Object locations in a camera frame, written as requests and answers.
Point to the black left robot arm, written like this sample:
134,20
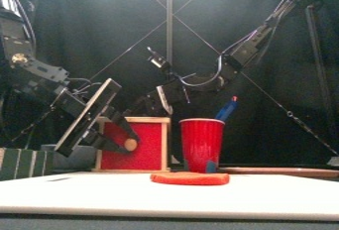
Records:
27,65

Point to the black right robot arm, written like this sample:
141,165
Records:
258,39

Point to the red drawer with wooden knob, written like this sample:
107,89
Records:
150,148

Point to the wooden drawer box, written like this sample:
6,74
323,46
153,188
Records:
166,141

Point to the flat orange dough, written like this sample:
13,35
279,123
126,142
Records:
190,178

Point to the grey box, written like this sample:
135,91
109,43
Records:
78,159

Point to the blue pen with red cap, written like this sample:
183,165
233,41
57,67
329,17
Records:
227,110

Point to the red plastic cup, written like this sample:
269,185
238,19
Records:
202,144

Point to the green white striped block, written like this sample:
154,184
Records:
25,163

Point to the white cutting board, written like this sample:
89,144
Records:
177,197

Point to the brown wooden tray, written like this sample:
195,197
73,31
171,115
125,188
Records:
282,172

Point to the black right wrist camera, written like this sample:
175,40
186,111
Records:
159,60

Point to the grey vertical frame pole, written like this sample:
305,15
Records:
170,19

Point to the black slanted frame strut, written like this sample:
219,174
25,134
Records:
318,68

